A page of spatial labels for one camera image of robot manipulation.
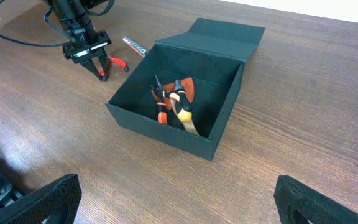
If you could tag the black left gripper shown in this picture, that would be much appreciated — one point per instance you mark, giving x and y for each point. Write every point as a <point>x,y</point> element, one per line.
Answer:
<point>85,52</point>

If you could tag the red black diagonal cutters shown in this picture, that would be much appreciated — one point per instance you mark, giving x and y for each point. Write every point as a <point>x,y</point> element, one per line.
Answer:
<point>112,63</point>

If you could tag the orange black needle-nose pliers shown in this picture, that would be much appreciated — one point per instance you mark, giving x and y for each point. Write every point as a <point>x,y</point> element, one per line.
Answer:
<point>161,95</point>

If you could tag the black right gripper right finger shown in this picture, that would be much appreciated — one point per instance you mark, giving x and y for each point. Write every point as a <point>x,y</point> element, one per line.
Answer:
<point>299,203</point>

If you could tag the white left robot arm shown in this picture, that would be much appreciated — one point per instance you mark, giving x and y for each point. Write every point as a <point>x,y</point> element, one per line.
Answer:
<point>74,18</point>

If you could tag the black yellow ratchet screwdriver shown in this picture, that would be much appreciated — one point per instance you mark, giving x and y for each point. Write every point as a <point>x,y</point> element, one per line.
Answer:
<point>183,106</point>

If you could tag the dark green open box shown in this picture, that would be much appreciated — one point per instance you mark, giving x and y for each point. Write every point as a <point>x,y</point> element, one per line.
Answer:
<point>209,60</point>

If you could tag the orange spatula with wooden handle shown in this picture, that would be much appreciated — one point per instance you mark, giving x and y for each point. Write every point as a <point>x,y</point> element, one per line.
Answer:
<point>189,127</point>

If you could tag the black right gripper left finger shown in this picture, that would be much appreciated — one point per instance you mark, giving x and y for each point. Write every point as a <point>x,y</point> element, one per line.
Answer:
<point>56,202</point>

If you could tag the socket set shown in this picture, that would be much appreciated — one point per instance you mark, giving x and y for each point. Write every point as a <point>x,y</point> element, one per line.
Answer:
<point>134,46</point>

